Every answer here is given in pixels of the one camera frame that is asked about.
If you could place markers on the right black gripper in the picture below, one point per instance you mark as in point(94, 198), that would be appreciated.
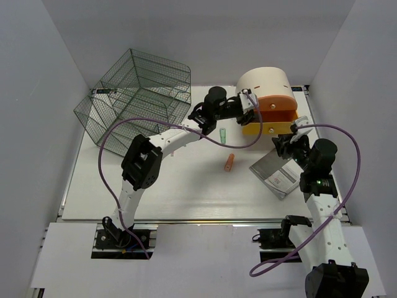
point(283, 145)

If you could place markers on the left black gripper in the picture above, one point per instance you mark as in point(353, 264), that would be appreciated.
point(243, 120)

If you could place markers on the yellow drawer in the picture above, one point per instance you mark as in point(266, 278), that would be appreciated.
point(273, 122)

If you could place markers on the orange top drawer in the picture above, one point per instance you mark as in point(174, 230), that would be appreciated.
point(277, 103)

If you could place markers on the cream round drawer box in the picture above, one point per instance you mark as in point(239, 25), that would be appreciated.
point(265, 81)

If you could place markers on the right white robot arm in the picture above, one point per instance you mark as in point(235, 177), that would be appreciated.
point(321, 244)

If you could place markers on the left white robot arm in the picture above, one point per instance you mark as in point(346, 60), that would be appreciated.
point(142, 162)

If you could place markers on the green correction tape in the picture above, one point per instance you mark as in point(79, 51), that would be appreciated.
point(222, 132)

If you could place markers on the grey setup guide booklet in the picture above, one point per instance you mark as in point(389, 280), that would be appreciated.
point(280, 176)

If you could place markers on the orange correction tape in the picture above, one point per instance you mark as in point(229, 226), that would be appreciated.
point(229, 162)

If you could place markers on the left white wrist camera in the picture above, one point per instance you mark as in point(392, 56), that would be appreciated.
point(248, 99)

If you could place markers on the green wire mesh organizer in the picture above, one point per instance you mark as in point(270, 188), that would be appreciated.
point(140, 94)

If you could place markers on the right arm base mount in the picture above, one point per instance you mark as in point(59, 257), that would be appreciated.
point(274, 243)

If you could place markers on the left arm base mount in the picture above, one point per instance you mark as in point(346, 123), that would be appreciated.
point(112, 243)

